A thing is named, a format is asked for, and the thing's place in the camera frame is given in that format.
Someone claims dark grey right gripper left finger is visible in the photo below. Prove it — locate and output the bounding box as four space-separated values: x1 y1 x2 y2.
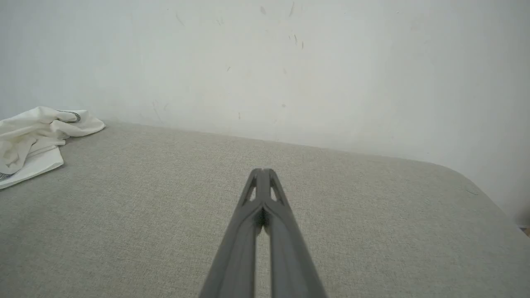
199 168 263 298

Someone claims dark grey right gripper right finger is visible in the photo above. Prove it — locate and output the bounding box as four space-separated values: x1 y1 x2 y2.
263 168 328 298

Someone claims white garment with grey stitching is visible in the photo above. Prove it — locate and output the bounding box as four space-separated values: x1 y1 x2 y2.
0 106 106 190

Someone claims grey fabric sofa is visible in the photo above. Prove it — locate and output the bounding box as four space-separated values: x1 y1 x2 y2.
0 120 530 298

